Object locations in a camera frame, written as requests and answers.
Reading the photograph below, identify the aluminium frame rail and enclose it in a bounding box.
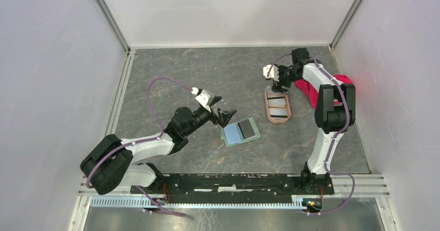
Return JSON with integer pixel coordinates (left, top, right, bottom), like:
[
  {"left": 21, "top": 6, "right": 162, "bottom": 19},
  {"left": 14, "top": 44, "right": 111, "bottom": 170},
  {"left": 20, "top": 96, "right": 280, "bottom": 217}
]
[{"left": 68, "top": 0, "right": 400, "bottom": 231}]

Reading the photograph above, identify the black credit card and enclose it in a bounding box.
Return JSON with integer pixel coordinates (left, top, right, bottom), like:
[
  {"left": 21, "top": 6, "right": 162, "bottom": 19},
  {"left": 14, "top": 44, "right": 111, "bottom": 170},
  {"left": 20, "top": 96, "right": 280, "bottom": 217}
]
[{"left": 238, "top": 119, "right": 256, "bottom": 139}]

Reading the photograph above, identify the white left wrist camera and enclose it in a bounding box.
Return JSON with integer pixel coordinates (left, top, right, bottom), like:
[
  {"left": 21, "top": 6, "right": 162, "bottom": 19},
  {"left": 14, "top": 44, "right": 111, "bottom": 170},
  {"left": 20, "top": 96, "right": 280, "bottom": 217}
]
[{"left": 191, "top": 87, "right": 214, "bottom": 112}]

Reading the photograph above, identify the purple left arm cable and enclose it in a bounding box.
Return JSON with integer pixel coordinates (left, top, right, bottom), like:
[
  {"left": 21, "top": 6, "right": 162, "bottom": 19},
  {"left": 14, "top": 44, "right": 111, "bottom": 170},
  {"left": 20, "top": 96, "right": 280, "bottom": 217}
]
[{"left": 86, "top": 76, "right": 194, "bottom": 218}]

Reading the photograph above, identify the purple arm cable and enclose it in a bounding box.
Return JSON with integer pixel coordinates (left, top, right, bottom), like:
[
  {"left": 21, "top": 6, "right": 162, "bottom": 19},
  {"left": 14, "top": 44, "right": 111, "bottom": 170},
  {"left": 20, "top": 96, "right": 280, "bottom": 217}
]
[
  {"left": 266, "top": 52, "right": 356, "bottom": 216},
  {"left": 86, "top": 76, "right": 194, "bottom": 218}
]

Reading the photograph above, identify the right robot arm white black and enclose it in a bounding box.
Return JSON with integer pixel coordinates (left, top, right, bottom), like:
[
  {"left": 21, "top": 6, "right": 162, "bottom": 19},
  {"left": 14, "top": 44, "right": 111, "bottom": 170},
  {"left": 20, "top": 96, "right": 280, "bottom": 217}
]
[{"left": 263, "top": 48, "right": 356, "bottom": 194}]

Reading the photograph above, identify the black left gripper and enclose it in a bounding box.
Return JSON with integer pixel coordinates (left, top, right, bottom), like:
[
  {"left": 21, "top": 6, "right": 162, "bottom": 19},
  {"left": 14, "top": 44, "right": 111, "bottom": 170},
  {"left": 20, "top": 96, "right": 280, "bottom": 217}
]
[{"left": 184, "top": 96, "right": 236, "bottom": 137}]

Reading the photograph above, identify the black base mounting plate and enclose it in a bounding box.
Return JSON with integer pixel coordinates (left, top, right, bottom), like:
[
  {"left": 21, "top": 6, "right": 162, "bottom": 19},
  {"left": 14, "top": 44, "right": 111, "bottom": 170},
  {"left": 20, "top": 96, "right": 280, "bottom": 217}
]
[{"left": 130, "top": 173, "right": 335, "bottom": 204}]

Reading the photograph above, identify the pink oval card tray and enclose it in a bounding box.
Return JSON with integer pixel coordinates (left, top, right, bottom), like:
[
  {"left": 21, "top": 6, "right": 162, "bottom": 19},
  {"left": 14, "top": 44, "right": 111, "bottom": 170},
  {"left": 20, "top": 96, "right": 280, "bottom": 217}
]
[{"left": 264, "top": 86, "right": 292, "bottom": 124}]

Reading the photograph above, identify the crumpled red cloth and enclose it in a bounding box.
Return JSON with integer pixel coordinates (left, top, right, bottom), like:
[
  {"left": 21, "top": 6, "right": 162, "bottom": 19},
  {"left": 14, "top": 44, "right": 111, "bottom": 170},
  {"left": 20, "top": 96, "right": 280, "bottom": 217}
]
[{"left": 294, "top": 74, "right": 352, "bottom": 109}]

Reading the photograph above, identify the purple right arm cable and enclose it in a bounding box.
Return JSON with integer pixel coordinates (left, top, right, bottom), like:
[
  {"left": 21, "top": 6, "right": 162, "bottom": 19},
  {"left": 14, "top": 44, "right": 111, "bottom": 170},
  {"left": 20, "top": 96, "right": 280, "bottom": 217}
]
[{"left": 266, "top": 52, "right": 356, "bottom": 216}]

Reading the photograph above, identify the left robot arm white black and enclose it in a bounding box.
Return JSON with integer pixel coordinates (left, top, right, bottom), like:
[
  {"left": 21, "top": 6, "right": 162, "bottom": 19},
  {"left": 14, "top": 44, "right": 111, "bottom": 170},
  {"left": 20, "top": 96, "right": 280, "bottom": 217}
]
[{"left": 80, "top": 105, "right": 237, "bottom": 195}]

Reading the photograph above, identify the silver card with black stripe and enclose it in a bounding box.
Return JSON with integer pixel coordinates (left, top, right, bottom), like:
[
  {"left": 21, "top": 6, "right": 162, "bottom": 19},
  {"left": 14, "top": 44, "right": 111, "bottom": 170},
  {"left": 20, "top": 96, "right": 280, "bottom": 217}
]
[{"left": 269, "top": 107, "right": 289, "bottom": 119}]

